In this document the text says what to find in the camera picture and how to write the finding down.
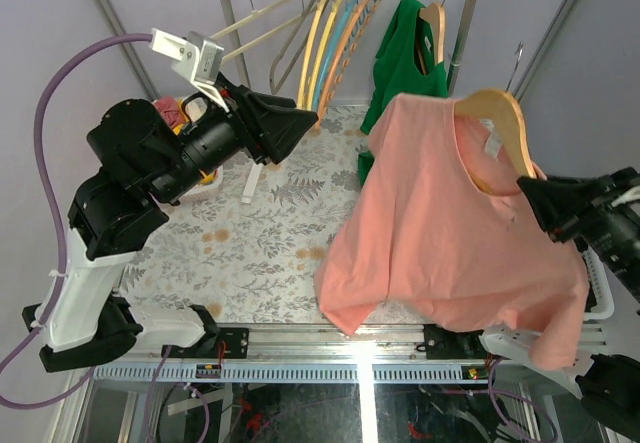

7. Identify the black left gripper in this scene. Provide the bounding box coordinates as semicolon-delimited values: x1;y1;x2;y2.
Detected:
150;66;315;200

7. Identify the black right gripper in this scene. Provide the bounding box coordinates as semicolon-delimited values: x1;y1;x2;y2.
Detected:
514;159;640;298

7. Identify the wooden hanger with green shirt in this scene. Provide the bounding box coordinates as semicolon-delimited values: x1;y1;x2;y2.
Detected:
454;42;538;179

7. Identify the salmon pink t shirt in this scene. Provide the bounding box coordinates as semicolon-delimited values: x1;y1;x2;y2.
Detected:
315;94;589;370

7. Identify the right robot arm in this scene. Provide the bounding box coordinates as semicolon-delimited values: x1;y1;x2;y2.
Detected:
517;167;639;441

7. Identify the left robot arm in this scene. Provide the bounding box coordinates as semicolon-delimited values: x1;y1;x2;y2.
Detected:
39;77;318;373

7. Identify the blue plastic hanger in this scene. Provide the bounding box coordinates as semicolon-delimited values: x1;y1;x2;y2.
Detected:
312;0;360;113

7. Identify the cream plastic hanger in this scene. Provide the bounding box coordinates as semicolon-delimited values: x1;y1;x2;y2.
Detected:
209;0;321;64

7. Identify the yellow hanger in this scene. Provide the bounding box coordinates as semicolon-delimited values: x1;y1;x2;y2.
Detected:
297;0;320;109
303;0;348;110

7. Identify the grey plastic hanger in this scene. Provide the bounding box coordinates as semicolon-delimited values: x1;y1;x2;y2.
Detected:
268;0;334;97

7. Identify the green t shirt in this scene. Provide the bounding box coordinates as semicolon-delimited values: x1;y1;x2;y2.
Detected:
356;0;450;187

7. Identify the right wooden hanger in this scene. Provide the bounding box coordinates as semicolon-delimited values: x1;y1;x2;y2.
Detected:
418;0;446;65

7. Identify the cream garment in left basket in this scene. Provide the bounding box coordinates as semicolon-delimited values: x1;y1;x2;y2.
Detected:
184;98;208;121

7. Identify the white right laundry basket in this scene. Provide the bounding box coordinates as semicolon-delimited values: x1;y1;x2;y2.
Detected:
581;249;615;321

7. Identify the white laundry basket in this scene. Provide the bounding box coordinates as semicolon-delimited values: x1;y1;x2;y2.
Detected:
581;249;615;321
189;95;224;194

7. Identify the yellow garment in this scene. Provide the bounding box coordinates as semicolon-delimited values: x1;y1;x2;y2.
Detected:
199;170;218;185

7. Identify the white left laundry basket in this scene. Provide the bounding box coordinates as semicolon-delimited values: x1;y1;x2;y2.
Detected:
189;95;224;194

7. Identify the dusty rose garment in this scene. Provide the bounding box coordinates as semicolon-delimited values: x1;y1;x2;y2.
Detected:
153;97;186;129

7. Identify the floral table cloth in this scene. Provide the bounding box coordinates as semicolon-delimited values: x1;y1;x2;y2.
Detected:
120;106;366;324

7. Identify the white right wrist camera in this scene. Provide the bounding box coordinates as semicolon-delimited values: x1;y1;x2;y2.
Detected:
611;186;640;208

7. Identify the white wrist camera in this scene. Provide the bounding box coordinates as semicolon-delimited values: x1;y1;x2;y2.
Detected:
150;28;229;113
611;186;640;208

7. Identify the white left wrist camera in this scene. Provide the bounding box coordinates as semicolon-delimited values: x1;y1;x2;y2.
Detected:
150;28;229;113

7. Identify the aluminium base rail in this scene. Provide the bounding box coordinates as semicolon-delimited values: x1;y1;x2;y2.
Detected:
69;320;616;384

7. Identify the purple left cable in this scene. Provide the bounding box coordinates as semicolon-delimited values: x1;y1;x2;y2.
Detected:
0;32;156;410

